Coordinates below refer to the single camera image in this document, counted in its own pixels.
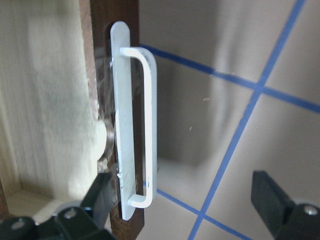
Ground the dark brown wooden drawer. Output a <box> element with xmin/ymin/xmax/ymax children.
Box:
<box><xmin>79</xmin><ymin>0</ymin><xmax>145</xmax><ymax>240</ymax></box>

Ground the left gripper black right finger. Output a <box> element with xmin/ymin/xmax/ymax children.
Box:
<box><xmin>250</xmin><ymin>170</ymin><xmax>296</xmax><ymax>233</ymax></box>

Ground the white drawer handle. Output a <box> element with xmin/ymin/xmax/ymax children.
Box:
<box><xmin>109</xmin><ymin>21</ymin><xmax>159</xmax><ymax>221</ymax></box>

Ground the cream plastic storage box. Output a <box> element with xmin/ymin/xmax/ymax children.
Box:
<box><xmin>0</xmin><ymin>0</ymin><xmax>106</xmax><ymax>220</ymax></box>

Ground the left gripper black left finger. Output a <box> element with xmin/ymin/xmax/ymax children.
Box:
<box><xmin>80</xmin><ymin>172</ymin><xmax>112</xmax><ymax>229</ymax></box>

